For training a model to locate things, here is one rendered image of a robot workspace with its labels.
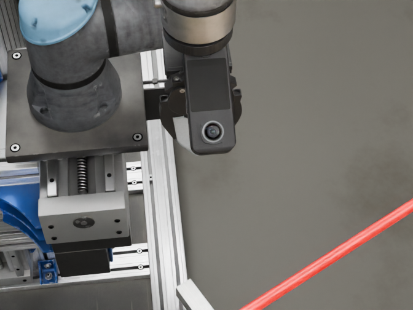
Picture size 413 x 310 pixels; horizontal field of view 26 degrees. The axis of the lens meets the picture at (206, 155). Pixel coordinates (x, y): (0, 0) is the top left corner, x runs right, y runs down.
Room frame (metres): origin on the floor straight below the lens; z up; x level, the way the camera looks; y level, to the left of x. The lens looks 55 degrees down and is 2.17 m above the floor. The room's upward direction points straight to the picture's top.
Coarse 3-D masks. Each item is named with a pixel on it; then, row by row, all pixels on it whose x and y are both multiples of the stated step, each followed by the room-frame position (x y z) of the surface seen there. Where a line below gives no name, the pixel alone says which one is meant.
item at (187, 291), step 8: (176, 288) 0.66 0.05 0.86; (184, 288) 0.66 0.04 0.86; (192, 288) 0.66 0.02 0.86; (184, 296) 0.64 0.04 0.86; (192, 296) 0.64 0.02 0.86; (200, 296) 0.64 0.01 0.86; (184, 304) 0.64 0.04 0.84; (192, 304) 0.63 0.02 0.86; (200, 304) 0.63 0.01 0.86; (208, 304) 0.63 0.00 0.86
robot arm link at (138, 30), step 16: (112, 0) 0.91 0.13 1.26; (128, 0) 0.91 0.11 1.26; (144, 0) 0.91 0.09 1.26; (128, 16) 0.89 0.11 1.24; (144, 16) 0.90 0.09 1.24; (160, 16) 0.90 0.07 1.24; (128, 32) 0.88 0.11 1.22; (144, 32) 0.89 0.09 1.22; (160, 32) 0.89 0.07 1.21; (128, 48) 0.88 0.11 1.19; (144, 48) 0.89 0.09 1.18; (160, 48) 0.90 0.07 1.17
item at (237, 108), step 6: (234, 90) 0.61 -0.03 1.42; (240, 90) 0.61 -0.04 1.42; (240, 96) 0.60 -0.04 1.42; (234, 102) 0.60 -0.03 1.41; (240, 102) 0.60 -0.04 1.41; (234, 108) 0.60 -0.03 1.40; (240, 108) 0.60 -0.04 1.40; (234, 114) 0.60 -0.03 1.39; (240, 114) 0.60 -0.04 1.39; (234, 120) 0.60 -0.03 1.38
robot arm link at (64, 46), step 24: (24, 0) 0.91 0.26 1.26; (48, 0) 0.90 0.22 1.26; (72, 0) 0.90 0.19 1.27; (96, 0) 0.90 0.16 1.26; (24, 24) 0.88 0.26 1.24; (48, 24) 0.86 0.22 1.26; (72, 24) 0.86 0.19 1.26; (96, 24) 0.88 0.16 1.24; (48, 48) 0.86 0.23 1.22; (72, 48) 0.86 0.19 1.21; (96, 48) 0.87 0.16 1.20; (48, 72) 0.86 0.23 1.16; (72, 72) 0.86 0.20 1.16
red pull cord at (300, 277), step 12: (408, 204) 0.33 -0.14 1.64; (396, 216) 0.32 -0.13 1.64; (372, 228) 0.31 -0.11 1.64; (384, 228) 0.31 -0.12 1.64; (348, 240) 0.30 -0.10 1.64; (360, 240) 0.30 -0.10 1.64; (336, 252) 0.29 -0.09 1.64; (348, 252) 0.29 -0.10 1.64; (312, 264) 0.28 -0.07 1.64; (324, 264) 0.28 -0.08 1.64; (300, 276) 0.27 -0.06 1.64; (312, 276) 0.28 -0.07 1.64; (276, 288) 0.26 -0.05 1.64; (288, 288) 0.26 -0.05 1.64; (264, 300) 0.26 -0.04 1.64
